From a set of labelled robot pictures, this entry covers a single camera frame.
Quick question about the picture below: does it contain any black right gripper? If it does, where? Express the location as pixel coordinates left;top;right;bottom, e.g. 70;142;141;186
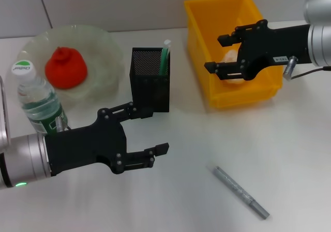
204;20;312;82

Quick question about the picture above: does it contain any grey marker pen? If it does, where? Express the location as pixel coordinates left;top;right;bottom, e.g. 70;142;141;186
212;165;270;220

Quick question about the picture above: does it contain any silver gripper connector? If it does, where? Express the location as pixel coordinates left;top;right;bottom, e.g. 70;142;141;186
283;56;298;82
55;116;65;132

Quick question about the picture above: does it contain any green utility knife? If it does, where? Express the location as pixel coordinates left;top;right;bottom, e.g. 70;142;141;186
158;39;172;76

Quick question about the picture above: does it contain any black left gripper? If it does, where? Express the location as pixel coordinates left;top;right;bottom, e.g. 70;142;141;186
45;101;170;177

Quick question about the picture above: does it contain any black mesh pen holder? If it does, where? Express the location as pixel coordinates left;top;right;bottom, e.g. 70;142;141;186
128;47;171;113

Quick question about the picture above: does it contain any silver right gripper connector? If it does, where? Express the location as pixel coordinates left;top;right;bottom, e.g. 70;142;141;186
283;56;298;82

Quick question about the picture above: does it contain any white paper ball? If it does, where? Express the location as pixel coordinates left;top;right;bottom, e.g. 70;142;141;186
221;50;246;86

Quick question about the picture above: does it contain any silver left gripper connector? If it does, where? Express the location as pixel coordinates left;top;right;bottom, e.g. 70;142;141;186
55;116;65;132

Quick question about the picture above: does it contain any grey right arm cable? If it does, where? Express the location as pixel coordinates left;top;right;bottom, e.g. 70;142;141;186
289;65;331;80

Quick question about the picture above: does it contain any pale green glass fruit plate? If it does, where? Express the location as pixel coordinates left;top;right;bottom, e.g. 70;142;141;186
17;24;124;109

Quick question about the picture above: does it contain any yellow plastic bin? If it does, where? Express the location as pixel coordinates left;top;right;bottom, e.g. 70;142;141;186
183;0;284;110

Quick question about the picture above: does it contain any clear bottle with green label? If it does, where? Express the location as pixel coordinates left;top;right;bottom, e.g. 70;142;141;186
10;59;68;136

